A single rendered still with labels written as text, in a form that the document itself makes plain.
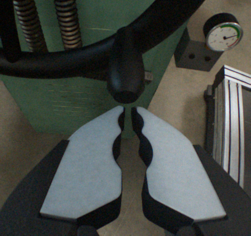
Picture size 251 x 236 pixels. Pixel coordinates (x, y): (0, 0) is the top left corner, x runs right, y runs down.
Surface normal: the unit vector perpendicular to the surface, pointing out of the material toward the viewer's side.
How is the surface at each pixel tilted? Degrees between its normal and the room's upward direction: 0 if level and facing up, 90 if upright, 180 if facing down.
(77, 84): 90
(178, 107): 0
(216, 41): 90
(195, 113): 0
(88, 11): 90
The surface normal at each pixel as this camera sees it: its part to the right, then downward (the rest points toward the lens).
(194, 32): 0.13, -0.47
